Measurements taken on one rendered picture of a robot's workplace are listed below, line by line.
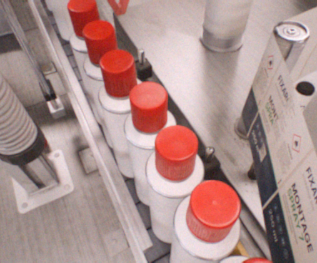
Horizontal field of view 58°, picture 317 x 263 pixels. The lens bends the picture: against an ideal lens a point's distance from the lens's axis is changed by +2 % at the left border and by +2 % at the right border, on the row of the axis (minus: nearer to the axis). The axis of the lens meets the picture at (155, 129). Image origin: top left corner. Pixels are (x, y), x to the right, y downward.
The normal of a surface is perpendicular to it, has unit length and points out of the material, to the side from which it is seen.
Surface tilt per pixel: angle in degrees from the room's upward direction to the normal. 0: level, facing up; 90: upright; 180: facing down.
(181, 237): 45
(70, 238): 0
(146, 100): 2
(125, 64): 2
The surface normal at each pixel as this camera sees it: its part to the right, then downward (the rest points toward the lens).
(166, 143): 0.02, -0.58
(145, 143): -0.11, 0.18
